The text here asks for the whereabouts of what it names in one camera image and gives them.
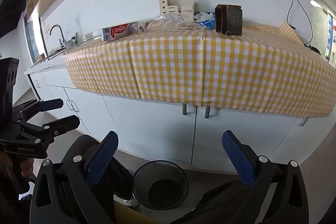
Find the black power cable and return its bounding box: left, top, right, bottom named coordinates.
left=280, top=0, right=314, bottom=46

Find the brown cardboard box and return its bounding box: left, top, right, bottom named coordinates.
left=214, top=4, right=243, bottom=37

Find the clear plastic bag black print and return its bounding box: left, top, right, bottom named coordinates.
left=132, top=20, right=155, bottom=33

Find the red white toothpaste box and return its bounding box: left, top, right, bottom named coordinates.
left=102, top=21, right=139, bottom=42

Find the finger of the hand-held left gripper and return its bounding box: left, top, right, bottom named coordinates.
left=10, top=115, right=80, bottom=147
left=12, top=98, right=64, bottom=123

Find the steel sink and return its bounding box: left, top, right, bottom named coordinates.
left=33, top=47, right=69, bottom=65

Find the blue wall poster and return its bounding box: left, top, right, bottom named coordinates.
left=324, top=7, right=336, bottom=67

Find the beige desk organizer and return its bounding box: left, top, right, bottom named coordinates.
left=159, top=0, right=195, bottom=22

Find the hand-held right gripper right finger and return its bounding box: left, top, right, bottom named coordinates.
left=222, top=130, right=310, bottom=224

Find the chrome faucet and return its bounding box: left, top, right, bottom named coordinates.
left=49, top=25, right=67, bottom=49

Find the person's left forearm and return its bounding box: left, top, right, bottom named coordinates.
left=0, top=174, right=34, bottom=224

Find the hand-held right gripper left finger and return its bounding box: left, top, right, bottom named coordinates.
left=30, top=131, right=120, bottom=224

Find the black mesh wastebasket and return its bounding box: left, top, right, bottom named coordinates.
left=133, top=160, right=189, bottom=210

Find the small black device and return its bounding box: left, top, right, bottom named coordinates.
left=304, top=43, right=322, bottom=56

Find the window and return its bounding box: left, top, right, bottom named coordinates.
left=25, top=14, right=48, bottom=64

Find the yellow checked tablecloth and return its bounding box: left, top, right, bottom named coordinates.
left=62, top=23, right=336, bottom=118

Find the person's left hand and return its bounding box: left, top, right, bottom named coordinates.
left=20, top=158, right=35, bottom=178

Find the yellow chair seat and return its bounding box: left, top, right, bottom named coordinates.
left=114, top=202, right=163, bottom=224

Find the blue plastic bag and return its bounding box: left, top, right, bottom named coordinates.
left=199, top=19, right=216, bottom=30

